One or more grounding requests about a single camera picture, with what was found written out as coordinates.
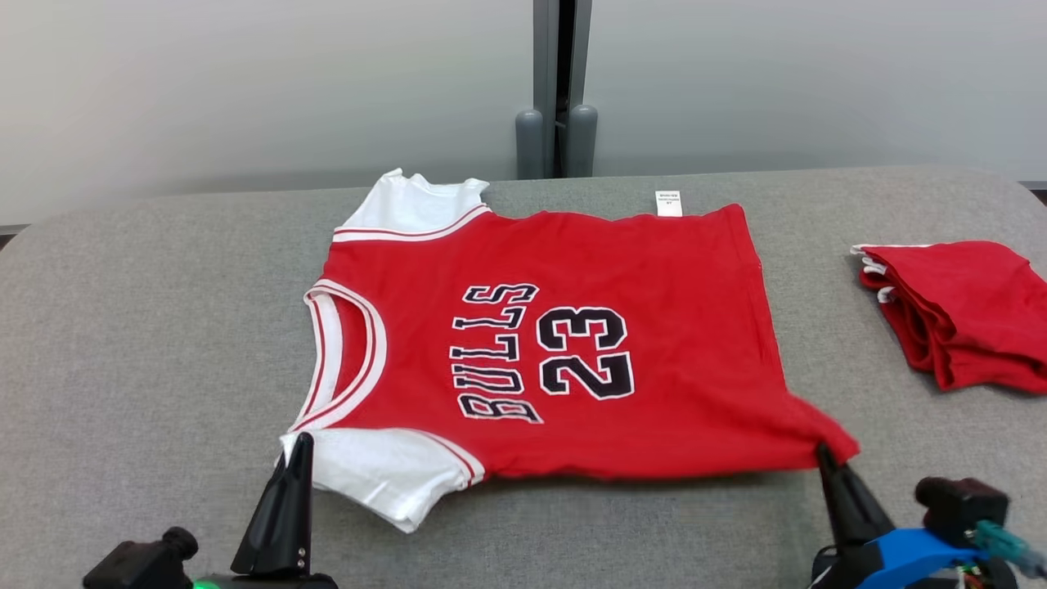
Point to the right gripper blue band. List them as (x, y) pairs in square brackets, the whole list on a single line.
[(908, 556)]

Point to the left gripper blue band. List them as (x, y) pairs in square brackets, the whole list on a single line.
[(270, 582)]

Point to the red shorts white stripe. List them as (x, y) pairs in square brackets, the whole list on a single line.
[(973, 311)]

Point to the red white Bulls jersey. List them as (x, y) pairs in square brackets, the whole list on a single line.
[(671, 327)]

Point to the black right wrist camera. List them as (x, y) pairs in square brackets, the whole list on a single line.
[(961, 503)]

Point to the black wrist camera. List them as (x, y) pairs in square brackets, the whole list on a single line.
[(961, 503), (139, 564)]

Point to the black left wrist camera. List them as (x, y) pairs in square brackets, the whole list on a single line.
[(139, 564)]

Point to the grey partition post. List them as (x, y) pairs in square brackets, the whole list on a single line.
[(556, 82)]

